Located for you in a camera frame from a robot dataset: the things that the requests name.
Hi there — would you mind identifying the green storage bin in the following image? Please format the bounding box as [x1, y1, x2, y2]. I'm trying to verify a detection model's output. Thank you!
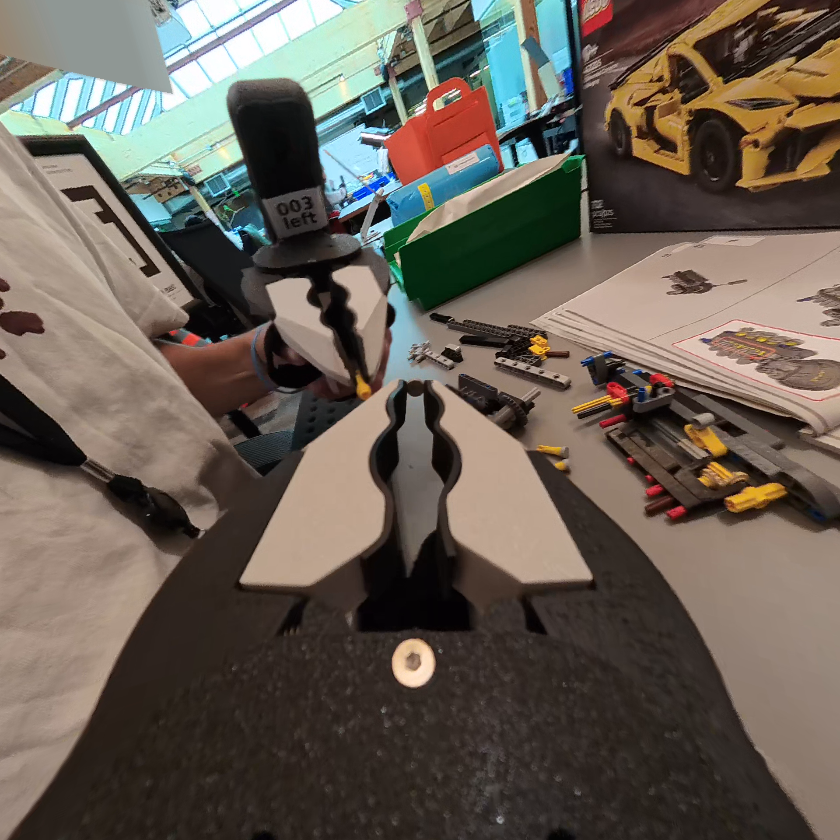
[384, 154, 585, 312]

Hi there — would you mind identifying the grey black lego chassis assembly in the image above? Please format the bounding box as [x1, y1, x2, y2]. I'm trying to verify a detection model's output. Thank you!
[571, 351, 840, 526]

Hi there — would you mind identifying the black office chair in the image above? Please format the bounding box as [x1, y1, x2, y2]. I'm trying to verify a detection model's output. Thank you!
[157, 217, 263, 336]

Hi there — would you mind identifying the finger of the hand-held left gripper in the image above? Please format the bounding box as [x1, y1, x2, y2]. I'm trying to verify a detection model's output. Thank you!
[340, 264, 391, 383]
[266, 277, 358, 389]

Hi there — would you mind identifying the light blue box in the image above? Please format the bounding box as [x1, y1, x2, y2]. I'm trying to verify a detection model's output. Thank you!
[387, 144, 503, 227]

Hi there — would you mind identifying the black lego set box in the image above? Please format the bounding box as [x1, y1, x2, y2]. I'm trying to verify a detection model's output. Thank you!
[577, 0, 840, 234]

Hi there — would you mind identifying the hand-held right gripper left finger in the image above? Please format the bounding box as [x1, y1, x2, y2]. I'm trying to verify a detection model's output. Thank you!
[239, 378, 409, 611]

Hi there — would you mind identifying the lego instruction booklet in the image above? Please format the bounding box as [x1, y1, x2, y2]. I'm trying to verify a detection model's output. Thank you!
[532, 233, 840, 454]

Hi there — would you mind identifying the person's left hand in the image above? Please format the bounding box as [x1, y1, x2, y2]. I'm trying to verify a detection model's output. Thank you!
[307, 327, 396, 401]

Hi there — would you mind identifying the person's left forearm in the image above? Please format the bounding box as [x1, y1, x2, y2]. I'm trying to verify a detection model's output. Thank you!
[157, 328, 270, 417]

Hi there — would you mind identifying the blue wristband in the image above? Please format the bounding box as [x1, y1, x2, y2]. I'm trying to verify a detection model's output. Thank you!
[251, 325, 275, 392]

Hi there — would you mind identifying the light grey lego beam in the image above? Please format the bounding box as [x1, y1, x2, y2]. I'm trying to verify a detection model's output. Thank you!
[493, 356, 572, 389]

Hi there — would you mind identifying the black shoulder strap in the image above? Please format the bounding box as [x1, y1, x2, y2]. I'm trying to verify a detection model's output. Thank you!
[0, 374, 201, 539]

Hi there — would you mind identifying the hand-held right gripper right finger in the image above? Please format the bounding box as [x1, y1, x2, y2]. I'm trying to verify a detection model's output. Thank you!
[425, 378, 595, 611]

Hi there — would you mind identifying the red orange box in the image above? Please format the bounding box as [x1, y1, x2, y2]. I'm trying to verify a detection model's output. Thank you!
[384, 77, 503, 188]

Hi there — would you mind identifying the bundle of black lego beams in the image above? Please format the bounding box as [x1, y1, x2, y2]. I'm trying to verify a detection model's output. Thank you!
[430, 311, 568, 362]

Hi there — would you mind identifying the lego gear axle assembly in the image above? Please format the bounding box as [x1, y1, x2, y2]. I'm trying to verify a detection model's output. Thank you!
[456, 373, 542, 431]

